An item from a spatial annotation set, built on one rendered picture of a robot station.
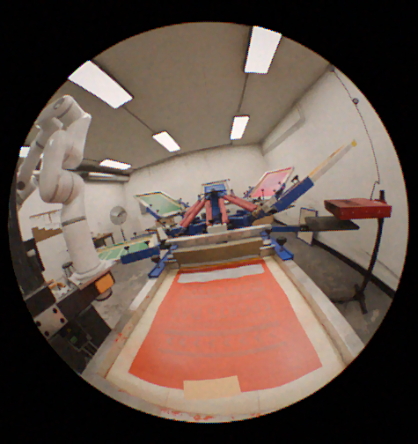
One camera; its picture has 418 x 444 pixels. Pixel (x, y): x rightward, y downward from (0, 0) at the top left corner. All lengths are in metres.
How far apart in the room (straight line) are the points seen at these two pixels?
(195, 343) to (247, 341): 0.12
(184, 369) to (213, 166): 4.78
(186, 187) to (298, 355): 4.81
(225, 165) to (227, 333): 4.70
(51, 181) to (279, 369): 0.62
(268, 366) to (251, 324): 0.13
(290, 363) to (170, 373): 0.25
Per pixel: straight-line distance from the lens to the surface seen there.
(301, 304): 0.43
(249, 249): 0.58
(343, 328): 0.37
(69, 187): 0.42
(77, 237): 0.43
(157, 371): 0.36
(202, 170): 4.77
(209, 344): 0.35
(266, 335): 0.36
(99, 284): 0.44
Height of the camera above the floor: 1.27
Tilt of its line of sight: 11 degrees down
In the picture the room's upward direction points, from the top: 10 degrees counter-clockwise
